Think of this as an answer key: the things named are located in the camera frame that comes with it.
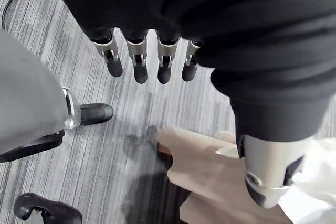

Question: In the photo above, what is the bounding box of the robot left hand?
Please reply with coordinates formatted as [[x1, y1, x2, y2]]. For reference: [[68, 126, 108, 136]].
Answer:
[[44, 0, 336, 209]]

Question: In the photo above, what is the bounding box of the robot left dark foot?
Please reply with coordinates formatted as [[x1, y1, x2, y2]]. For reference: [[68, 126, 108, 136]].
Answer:
[[0, 103, 114, 163]]

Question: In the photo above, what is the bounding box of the robot dark foot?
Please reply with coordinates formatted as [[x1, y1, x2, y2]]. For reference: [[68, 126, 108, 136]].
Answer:
[[0, 103, 114, 163], [13, 192, 83, 224]]

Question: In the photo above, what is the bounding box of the robot left silver leg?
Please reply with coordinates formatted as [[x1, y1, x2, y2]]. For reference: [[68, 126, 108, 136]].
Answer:
[[0, 29, 82, 156]]

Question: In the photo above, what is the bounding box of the robot right dark foot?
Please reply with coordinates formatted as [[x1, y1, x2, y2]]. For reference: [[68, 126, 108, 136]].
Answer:
[[13, 192, 83, 224]]

